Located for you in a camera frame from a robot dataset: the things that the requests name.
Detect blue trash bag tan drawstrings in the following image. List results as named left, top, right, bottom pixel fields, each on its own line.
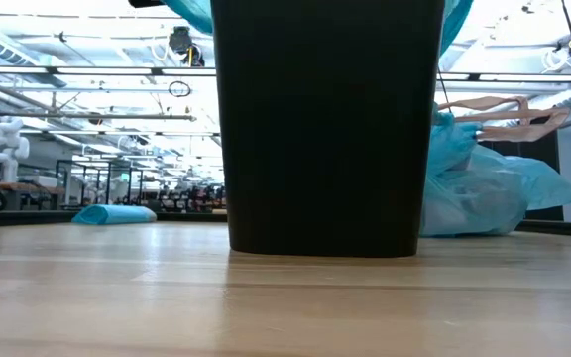
left=418, top=95, right=571, bottom=238

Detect black plastic trash bin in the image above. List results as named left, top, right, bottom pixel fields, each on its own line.
left=209, top=0, right=446, bottom=259

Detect thin black hanging cable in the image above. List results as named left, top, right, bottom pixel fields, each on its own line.
left=436, top=68, right=454, bottom=103

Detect black metal rack frame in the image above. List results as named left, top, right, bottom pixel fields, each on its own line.
left=56, top=158, right=141, bottom=205

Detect wooden background table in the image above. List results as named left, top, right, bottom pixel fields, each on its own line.
left=0, top=180, right=67, bottom=210

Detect grey ceiling pipe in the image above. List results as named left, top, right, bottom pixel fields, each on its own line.
left=0, top=111, right=198, bottom=123

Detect blue plastic trash bag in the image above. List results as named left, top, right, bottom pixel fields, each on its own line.
left=160, top=0, right=476, bottom=57

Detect black table frame rail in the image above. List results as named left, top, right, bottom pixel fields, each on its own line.
left=0, top=207, right=571, bottom=238

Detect blue trash bag roll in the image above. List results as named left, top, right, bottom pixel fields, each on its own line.
left=70, top=203, right=159, bottom=227

